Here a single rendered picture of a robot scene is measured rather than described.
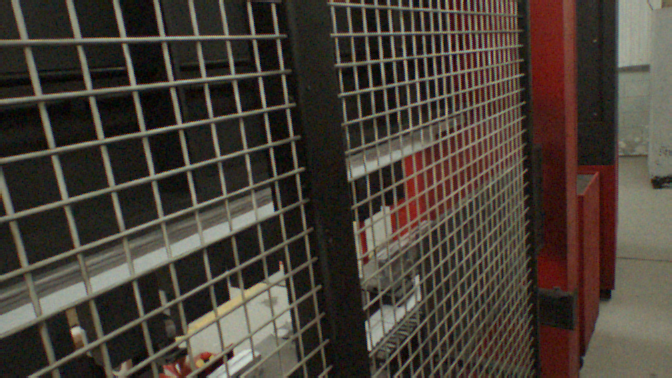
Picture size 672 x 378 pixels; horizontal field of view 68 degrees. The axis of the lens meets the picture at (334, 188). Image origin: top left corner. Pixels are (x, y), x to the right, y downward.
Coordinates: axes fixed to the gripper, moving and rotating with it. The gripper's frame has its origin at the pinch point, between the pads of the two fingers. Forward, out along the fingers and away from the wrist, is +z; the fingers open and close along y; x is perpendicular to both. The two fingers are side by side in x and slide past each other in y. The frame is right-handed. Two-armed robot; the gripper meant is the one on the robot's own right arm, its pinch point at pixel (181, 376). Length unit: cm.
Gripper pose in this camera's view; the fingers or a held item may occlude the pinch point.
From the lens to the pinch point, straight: 187.6
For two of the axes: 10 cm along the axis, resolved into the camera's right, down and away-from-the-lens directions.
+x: 4.8, -2.5, 8.4
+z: 3.4, 9.4, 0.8
